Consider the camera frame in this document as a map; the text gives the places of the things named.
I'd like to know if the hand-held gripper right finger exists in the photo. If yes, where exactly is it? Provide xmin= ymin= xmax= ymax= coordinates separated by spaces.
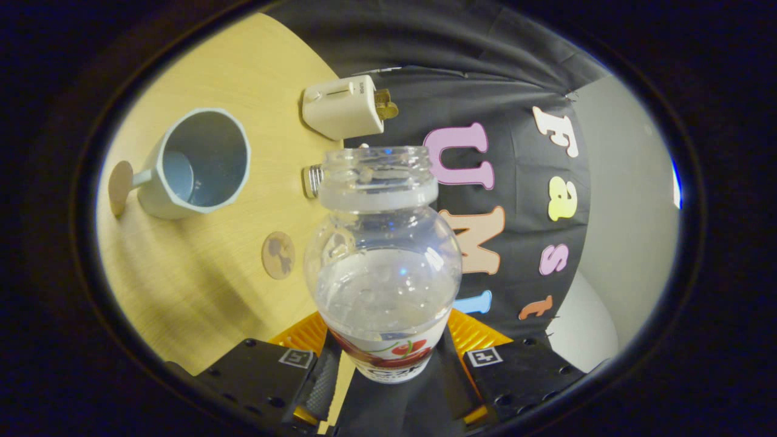
xmin=436 ymin=308 xmax=611 ymax=435

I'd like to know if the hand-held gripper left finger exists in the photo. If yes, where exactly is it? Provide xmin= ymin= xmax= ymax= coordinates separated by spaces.
xmin=164 ymin=311 xmax=344 ymax=437

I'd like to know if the printed round cork coaster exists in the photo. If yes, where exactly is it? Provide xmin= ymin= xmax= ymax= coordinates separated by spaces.
xmin=262 ymin=231 xmax=296 ymax=280

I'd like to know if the clear plastic juice bottle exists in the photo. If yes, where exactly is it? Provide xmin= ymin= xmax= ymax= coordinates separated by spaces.
xmin=303 ymin=146 xmax=464 ymax=385

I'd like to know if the pale blue cup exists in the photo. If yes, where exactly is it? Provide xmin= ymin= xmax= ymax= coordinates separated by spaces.
xmin=130 ymin=107 xmax=252 ymax=220

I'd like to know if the plain round cork coaster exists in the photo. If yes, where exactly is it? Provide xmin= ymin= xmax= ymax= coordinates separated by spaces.
xmin=108 ymin=160 xmax=135 ymax=217

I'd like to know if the wooden table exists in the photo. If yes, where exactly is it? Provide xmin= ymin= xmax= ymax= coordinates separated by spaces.
xmin=96 ymin=12 xmax=360 ymax=435

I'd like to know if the small ribbed metal cap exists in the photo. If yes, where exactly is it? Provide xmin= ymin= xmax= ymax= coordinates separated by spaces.
xmin=302 ymin=163 xmax=324 ymax=200

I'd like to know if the black backdrop cloth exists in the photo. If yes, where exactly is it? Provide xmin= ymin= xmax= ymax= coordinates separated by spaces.
xmin=264 ymin=0 xmax=614 ymax=435

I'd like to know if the white toaster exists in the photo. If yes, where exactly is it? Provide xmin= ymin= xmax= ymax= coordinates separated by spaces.
xmin=302 ymin=75 xmax=387 ymax=141

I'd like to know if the slice of toast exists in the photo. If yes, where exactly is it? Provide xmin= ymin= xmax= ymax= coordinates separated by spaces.
xmin=374 ymin=89 xmax=400 ymax=121

